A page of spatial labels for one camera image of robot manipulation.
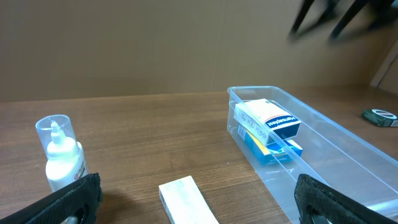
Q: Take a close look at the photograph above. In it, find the blue yellow VapoDrops box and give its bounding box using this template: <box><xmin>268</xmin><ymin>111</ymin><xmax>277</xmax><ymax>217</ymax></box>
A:
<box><xmin>238</xmin><ymin>124</ymin><xmax>292</xmax><ymax>165</ymax></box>

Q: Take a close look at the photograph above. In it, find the dark green round-label box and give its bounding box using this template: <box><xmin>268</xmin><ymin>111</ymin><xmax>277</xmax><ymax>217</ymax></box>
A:
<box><xmin>361</xmin><ymin>109</ymin><xmax>397</xmax><ymax>128</ymax></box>

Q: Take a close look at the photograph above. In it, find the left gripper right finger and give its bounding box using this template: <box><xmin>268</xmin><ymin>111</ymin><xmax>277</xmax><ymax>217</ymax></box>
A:
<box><xmin>294</xmin><ymin>174</ymin><xmax>397</xmax><ymax>224</ymax></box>

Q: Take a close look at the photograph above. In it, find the white spray bottle clear cap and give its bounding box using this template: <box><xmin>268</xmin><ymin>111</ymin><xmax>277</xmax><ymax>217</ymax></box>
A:
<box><xmin>35</xmin><ymin>114</ymin><xmax>89</xmax><ymax>192</ymax></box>

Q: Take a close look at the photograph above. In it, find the white green medicine box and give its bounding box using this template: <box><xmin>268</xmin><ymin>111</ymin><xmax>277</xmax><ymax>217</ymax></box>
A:
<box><xmin>159</xmin><ymin>175</ymin><xmax>219</xmax><ymax>224</ymax></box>

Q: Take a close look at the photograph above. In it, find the white Hansaplast plaster box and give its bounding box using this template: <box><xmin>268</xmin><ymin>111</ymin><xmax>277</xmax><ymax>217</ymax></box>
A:
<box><xmin>234</xmin><ymin>98</ymin><xmax>301</xmax><ymax>145</ymax></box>

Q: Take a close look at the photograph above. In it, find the clear plastic container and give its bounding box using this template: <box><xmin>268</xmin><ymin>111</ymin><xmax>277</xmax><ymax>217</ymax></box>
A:
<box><xmin>227</xmin><ymin>86</ymin><xmax>397</xmax><ymax>223</ymax></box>

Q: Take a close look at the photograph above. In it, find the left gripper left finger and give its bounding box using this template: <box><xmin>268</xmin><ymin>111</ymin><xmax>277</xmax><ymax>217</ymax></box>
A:
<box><xmin>1</xmin><ymin>173</ymin><xmax>103</xmax><ymax>224</ymax></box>

